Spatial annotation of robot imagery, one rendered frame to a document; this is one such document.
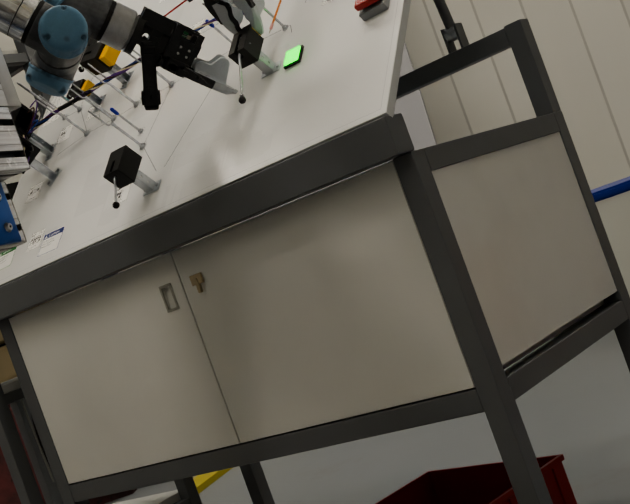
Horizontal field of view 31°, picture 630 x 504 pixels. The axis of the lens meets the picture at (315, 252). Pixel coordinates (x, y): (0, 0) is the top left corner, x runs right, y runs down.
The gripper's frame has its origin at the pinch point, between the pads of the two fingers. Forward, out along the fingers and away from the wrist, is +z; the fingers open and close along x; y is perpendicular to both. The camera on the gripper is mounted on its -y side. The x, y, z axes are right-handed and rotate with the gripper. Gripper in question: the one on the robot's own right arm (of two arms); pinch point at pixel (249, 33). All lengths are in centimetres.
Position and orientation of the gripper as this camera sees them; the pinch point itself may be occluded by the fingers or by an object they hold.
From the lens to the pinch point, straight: 213.3
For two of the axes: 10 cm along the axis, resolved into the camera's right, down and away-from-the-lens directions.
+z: 5.3, 8.0, 2.9
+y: 4.2, -5.4, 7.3
